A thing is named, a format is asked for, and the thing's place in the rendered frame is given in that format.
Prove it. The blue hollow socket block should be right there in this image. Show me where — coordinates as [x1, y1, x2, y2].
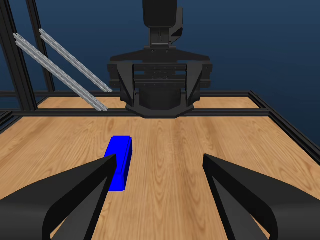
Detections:
[103, 135, 133, 192]

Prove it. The silver aluminium rail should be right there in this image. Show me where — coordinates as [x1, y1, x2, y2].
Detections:
[12, 32, 109, 112]
[38, 28, 113, 93]

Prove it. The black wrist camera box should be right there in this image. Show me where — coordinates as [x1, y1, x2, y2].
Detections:
[142, 0, 179, 29]

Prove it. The black table frame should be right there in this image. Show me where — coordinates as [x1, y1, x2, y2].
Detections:
[0, 0, 320, 176]

